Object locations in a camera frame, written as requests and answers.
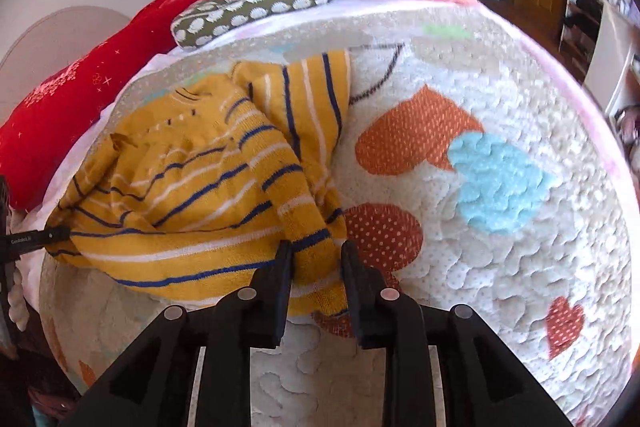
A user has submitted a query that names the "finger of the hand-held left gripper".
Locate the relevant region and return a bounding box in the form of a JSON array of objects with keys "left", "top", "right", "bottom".
[{"left": 0, "top": 227, "right": 71, "bottom": 264}]

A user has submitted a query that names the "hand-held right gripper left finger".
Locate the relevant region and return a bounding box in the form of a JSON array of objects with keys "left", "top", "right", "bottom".
[{"left": 60, "top": 241, "right": 293, "bottom": 427}]

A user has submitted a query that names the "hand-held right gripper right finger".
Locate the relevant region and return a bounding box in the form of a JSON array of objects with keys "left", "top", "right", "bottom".
[{"left": 340, "top": 241, "right": 573, "bottom": 427}]

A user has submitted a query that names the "yellow striped knit sweater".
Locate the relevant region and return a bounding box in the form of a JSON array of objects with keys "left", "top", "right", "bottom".
[{"left": 44, "top": 49, "right": 353, "bottom": 323}]

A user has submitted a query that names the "quilted heart-pattern bed blanket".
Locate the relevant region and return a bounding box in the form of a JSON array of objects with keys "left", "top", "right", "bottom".
[{"left": 37, "top": 4, "right": 636, "bottom": 427}]

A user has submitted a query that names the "red patterned blanket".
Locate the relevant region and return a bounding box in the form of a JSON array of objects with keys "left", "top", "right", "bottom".
[{"left": 0, "top": 0, "right": 261, "bottom": 210}]

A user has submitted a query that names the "beige headboard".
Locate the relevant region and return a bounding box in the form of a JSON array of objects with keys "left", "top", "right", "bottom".
[{"left": 0, "top": 6, "right": 132, "bottom": 120}]

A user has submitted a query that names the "green pillow with white print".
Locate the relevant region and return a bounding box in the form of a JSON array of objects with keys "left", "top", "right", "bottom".
[{"left": 171, "top": 0, "right": 337, "bottom": 50}]

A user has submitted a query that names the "white TV cabinet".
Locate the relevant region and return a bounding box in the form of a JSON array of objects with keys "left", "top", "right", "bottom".
[{"left": 600, "top": 2, "right": 640, "bottom": 122}]

